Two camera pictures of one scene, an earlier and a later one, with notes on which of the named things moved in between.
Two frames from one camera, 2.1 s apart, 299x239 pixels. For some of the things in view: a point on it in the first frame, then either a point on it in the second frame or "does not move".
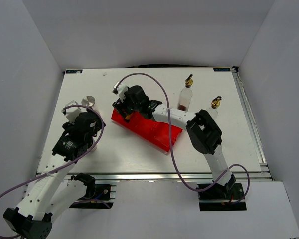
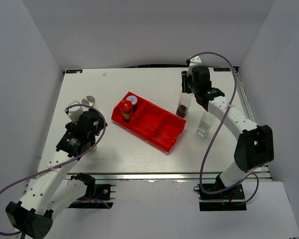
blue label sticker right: (222, 69) does not move
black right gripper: (119, 105) to (185, 79)
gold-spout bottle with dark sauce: (186, 94) does not move
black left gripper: (98, 125) does not move
